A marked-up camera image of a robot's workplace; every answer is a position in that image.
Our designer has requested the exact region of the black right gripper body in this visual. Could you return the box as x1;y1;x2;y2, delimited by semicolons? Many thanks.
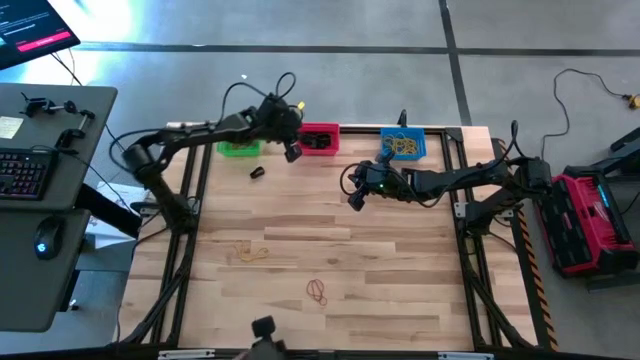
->
348;152;404;199

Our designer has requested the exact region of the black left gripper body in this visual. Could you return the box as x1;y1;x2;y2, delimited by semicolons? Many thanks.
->
255;93;305;145

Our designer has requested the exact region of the yellow rubber band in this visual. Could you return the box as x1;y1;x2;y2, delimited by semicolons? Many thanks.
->
382;133;420;156
387;135;421;156
383;134;419;155
233;239;271;263

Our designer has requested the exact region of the blue plastic basket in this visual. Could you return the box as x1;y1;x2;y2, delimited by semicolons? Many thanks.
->
380;126;428;162

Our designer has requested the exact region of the green plastic basket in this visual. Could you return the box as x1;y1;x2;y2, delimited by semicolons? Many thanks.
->
216;139;264;158

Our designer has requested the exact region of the red plastic basket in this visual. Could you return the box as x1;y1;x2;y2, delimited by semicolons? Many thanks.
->
297;122;341;157

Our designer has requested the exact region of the black orange striped edge strip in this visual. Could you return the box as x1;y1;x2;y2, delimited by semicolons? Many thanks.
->
492;138;560;351

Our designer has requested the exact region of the black blocky device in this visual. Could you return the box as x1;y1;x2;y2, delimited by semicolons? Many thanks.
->
238;315;290;360

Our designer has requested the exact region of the black screw clamp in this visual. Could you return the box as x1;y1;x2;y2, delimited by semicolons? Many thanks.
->
54;108;96;150
20;92;79;119

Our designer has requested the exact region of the black equipment stand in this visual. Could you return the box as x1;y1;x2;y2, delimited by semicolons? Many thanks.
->
563;124;640;181

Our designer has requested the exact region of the black computer mouse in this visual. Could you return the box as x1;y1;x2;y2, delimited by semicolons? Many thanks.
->
33;216;65;261

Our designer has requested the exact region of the black keyboard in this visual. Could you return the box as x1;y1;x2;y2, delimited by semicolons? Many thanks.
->
0;147;57;201

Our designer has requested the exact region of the dark computer monitor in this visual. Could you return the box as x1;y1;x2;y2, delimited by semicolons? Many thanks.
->
0;0;82;71

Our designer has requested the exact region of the pale yellow sticky note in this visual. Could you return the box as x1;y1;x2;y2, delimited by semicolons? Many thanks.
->
0;115;25;140

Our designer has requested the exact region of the black desk cable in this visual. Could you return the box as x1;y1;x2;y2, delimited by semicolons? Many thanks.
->
103;122;126;151

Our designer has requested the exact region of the black angled bracket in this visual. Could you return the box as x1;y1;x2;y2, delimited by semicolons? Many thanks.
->
74;182;144;240

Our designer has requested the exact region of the silver metal bracket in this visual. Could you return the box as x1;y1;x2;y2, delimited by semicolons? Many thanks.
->
437;351;495;360
157;349;216;360

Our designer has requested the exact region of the black floor cable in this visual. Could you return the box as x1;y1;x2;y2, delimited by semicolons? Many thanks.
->
540;68;629;179

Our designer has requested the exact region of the black monitor cable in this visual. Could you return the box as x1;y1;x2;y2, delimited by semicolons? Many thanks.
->
49;48;85;87

